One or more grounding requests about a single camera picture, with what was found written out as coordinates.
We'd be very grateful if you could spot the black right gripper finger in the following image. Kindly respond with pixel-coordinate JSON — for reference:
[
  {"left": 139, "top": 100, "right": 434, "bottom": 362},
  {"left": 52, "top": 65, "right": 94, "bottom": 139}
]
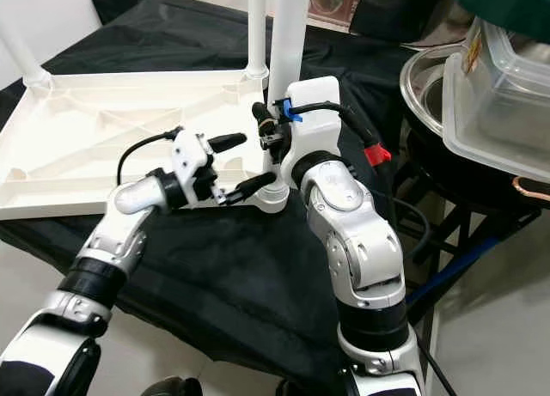
[{"left": 251, "top": 101, "right": 278, "bottom": 153}]

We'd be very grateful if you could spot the white plastic table top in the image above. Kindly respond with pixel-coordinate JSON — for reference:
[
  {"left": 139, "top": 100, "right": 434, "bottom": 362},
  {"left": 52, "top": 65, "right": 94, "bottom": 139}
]
[{"left": 0, "top": 70, "right": 291, "bottom": 221}]

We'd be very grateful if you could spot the black tablecloth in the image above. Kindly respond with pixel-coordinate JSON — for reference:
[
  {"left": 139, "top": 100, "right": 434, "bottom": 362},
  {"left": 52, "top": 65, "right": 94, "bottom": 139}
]
[{"left": 0, "top": 0, "right": 465, "bottom": 388}]

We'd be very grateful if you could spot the black shiny bag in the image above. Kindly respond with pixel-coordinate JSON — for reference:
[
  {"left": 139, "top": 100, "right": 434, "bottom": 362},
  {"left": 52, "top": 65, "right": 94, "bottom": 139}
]
[{"left": 348, "top": 0, "right": 474, "bottom": 49}]

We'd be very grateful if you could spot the black stool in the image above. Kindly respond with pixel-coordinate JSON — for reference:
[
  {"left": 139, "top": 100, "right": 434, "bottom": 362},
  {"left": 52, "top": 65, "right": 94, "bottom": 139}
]
[{"left": 391, "top": 168, "right": 550, "bottom": 328}]

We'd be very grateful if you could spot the black robot right foot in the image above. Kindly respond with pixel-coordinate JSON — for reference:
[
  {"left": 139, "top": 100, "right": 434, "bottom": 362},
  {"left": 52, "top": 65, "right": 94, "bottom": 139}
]
[{"left": 275, "top": 379, "right": 310, "bottom": 396}]

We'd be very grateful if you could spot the black robot foot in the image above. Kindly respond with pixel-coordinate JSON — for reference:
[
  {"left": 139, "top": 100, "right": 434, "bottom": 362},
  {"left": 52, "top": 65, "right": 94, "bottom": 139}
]
[
  {"left": 275, "top": 379, "right": 310, "bottom": 396},
  {"left": 142, "top": 376, "right": 203, "bottom": 396}
]

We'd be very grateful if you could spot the black robot left foot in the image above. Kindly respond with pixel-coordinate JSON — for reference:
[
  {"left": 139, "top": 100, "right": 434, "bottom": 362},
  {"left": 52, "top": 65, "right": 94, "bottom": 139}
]
[{"left": 142, "top": 376, "right": 203, "bottom": 396}]

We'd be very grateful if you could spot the clear plastic storage box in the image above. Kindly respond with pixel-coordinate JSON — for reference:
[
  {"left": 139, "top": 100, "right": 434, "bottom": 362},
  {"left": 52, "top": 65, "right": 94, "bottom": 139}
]
[{"left": 443, "top": 18, "right": 550, "bottom": 182}]

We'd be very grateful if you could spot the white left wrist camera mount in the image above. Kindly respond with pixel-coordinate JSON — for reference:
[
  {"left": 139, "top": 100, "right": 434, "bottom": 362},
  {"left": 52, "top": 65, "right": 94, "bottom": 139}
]
[{"left": 172, "top": 130, "right": 217, "bottom": 204}]

